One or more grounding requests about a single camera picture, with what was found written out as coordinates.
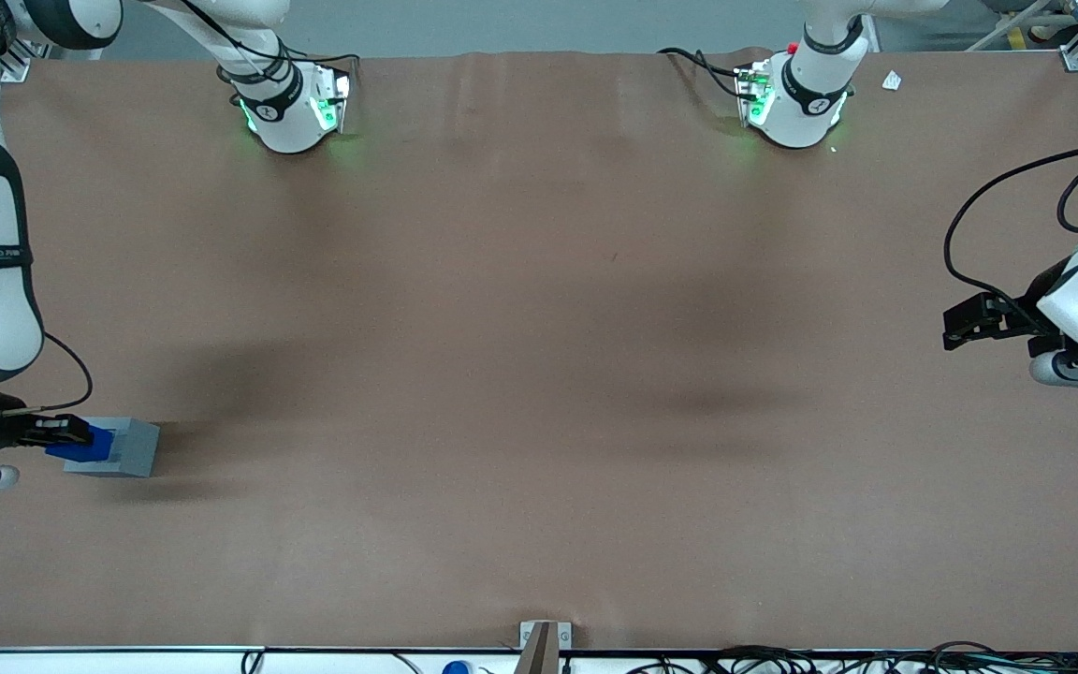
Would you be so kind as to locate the metal mounting bracket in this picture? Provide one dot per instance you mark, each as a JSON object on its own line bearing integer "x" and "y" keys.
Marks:
{"x": 565, "y": 637}

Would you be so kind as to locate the gray square base block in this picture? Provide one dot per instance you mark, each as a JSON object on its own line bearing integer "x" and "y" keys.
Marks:
{"x": 137, "y": 449}

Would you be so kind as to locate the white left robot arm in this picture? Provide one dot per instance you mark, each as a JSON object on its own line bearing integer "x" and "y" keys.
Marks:
{"x": 796, "y": 94}

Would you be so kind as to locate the blue plastic part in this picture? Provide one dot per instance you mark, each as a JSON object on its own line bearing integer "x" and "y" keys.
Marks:
{"x": 97, "y": 447}

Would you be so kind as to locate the beige tube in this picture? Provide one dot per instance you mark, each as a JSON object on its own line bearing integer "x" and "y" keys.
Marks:
{"x": 1007, "y": 30}

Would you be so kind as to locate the white paper scrap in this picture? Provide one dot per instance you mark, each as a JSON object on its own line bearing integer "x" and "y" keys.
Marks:
{"x": 892, "y": 80}

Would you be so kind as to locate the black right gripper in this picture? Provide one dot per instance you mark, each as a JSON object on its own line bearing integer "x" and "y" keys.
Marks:
{"x": 7, "y": 430}

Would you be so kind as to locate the blue round cap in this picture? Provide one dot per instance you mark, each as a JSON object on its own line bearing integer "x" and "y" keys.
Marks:
{"x": 457, "y": 668}

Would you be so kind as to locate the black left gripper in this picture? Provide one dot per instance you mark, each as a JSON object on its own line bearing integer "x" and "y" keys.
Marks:
{"x": 1026, "y": 310}

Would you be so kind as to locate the brown table cover sheet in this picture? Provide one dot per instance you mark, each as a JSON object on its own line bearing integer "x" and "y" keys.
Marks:
{"x": 539, "y": 374}

